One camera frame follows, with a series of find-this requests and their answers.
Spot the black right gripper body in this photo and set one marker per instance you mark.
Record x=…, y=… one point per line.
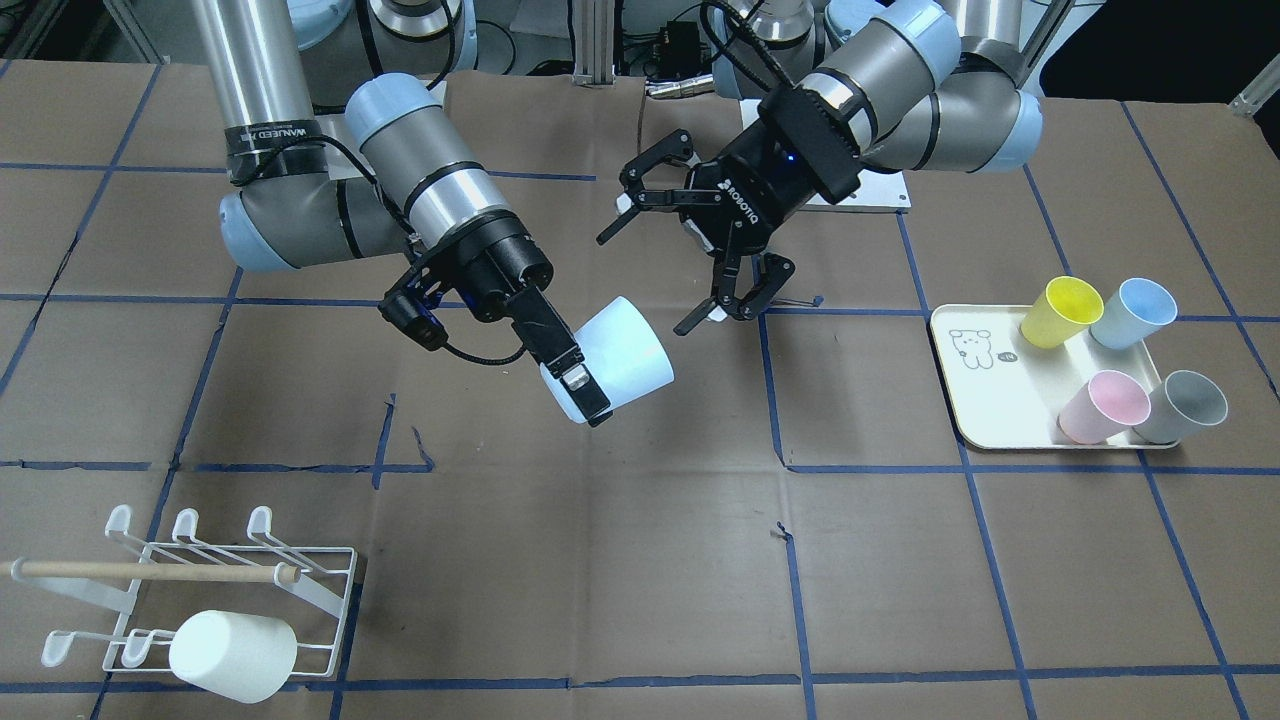
x=503, y=264

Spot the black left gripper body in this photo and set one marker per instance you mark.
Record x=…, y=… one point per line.
x=745, y=188

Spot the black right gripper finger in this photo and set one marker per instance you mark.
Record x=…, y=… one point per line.
x=587, y=400

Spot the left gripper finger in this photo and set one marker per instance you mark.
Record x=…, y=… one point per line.
x=675, y=149
x=726, y=272

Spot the light blue cup top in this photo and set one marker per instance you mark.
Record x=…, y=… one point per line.
x=623, y=353

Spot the light blue cup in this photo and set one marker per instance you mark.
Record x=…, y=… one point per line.
x=1138, y=308
x=623, y=353

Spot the white ikea cup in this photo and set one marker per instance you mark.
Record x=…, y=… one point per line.
x=246, y=658

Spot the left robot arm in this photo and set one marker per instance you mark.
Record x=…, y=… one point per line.
x=906, y=92

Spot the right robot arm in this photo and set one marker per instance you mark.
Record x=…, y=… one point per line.
x=404, y=183

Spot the yellow cup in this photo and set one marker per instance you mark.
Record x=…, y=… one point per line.
x=1066, y=307

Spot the light blue cup bottom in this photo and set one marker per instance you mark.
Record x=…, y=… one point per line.
x=1138, y=308

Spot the pink cup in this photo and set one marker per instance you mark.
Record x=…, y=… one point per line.
x=1107, y=404

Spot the grey cup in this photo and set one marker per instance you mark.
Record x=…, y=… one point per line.
x=1184, y=404

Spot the cream serving tray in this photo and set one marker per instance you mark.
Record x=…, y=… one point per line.
x=1006, y=394

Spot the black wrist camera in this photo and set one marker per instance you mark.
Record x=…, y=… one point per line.
x=411, y=311

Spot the white wire cup rack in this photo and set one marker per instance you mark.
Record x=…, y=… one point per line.
x=125, y=612

